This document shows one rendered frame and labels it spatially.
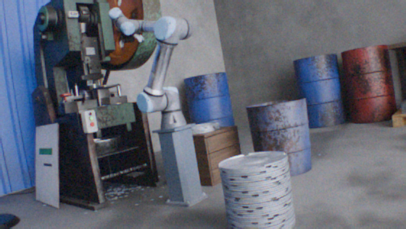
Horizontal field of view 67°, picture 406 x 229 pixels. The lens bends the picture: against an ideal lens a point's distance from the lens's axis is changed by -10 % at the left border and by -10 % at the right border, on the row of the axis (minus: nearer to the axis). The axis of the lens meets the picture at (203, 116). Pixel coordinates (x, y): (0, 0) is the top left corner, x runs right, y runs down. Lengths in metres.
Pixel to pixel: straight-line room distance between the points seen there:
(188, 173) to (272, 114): 0.65
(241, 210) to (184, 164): 0.63
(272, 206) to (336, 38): 3.75
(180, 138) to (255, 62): 3.65
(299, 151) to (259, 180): 0.94
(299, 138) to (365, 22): 2.84
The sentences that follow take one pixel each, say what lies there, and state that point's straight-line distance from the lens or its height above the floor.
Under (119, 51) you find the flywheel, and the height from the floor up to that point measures 1.09.
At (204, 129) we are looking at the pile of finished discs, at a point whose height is 0.37.
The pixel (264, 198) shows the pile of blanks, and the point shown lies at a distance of 1.32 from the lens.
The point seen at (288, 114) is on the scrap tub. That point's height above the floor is 0.40.
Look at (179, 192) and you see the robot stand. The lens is 1.95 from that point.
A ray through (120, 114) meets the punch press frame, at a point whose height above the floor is 0.57.
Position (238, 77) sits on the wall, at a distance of 5.59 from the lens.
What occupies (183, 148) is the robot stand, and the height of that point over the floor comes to 0.33.
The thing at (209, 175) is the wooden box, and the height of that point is 0.08.
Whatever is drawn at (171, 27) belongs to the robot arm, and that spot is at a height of 0.95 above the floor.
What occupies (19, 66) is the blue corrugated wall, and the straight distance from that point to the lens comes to 3.61.
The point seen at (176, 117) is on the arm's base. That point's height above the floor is 0.50.
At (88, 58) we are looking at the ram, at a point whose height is 1.01.
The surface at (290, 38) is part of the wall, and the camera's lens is 5.13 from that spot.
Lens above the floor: 0.59
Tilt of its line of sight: 3 degrees down
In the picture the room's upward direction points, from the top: 9 degrees counter-clockwise
